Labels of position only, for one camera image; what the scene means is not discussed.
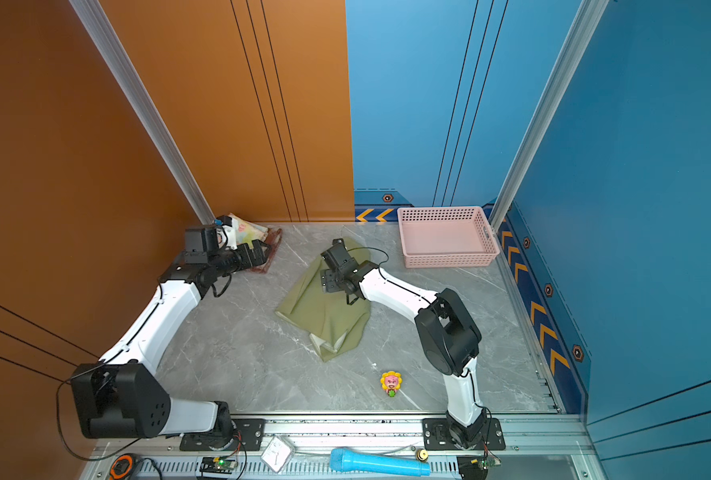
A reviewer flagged green circuit board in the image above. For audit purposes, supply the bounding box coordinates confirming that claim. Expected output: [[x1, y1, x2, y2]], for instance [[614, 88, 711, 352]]
[[471, 454, 501, 470], [199, 456, 240, 476]]

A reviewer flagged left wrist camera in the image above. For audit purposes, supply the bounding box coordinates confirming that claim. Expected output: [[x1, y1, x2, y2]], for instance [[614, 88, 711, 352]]
[[185, 225, 220, 256]]

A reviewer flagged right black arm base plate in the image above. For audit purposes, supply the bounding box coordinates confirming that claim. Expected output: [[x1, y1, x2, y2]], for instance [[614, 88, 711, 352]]
[[421, 415, 507, 451]]

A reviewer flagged pink perforated plastic basket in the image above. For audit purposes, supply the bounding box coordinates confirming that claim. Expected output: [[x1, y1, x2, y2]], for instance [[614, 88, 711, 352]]
[[397, 206, 501, 268]]

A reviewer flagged red plaid skirt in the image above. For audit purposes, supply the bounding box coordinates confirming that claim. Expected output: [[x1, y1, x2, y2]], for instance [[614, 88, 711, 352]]
[[251, 228, 283, 274]]

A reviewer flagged olive green skirt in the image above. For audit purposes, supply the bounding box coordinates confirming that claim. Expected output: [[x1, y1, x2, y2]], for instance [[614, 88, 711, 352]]
[[275, 256, 371, 362]]

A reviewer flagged white square card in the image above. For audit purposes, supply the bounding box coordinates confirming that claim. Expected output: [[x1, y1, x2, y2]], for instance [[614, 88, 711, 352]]
[[261, 436, 296, 473]]

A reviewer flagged left green circuit board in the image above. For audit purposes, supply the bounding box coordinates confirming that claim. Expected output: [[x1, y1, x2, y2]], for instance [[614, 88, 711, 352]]
[[199, 456, 240, 476]]

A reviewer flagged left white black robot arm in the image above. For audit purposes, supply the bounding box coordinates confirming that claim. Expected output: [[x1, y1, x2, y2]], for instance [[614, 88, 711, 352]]
[[69, 240, 272, 448]]

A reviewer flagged cyan toy microphone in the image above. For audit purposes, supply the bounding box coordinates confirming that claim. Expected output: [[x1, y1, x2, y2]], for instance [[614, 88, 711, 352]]
[[330, 448, 431, 477]]

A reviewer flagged small brass cylinder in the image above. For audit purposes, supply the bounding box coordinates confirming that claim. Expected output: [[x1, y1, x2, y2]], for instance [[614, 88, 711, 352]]
[[415, 449, 429, 462]]

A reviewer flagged floral pastel skirt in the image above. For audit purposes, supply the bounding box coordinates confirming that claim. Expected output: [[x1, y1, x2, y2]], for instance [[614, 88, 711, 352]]
[[217, 214, 269, 248]]

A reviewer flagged orange black tape measure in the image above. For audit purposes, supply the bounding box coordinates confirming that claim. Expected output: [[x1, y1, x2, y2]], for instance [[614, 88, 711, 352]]
[[108, 453, 139, 480]]

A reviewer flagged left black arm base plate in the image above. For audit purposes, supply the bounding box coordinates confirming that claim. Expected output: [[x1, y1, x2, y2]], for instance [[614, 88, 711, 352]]
[[179, 418, 266, 452]]

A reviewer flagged right green circuit board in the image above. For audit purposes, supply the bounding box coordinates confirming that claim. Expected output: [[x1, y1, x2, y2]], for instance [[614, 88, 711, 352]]
[[471, 454, 501, 470]]

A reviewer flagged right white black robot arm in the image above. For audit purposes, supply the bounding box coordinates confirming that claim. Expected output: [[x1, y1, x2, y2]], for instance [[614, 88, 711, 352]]
[[322, 238, 489, 449]]

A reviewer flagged yellow sunflower toy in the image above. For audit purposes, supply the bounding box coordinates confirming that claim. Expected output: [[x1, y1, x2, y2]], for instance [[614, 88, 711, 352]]
[[379, 371, 403, 398]]

